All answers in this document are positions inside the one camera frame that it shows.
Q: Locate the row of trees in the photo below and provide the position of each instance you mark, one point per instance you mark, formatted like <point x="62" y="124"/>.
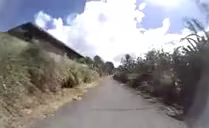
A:
<point x="100" y="65"/>

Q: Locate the grey paved road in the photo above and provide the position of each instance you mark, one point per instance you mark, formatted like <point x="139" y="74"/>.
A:
<point x="116" y="108"/>

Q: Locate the building with dark roof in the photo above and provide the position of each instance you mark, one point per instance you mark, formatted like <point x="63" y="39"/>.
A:
<point x="45" y="38"/>

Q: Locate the dry grass verge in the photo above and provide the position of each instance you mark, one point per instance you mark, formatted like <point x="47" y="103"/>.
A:
<point x="55" y="106"/>

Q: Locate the dark bushes and cane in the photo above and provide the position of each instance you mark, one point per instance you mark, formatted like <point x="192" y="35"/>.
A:
<point x="168" y="76"/>

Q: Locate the overgrown bushes bank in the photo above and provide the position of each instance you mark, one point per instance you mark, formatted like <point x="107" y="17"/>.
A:
<point x="35" y="70"/>

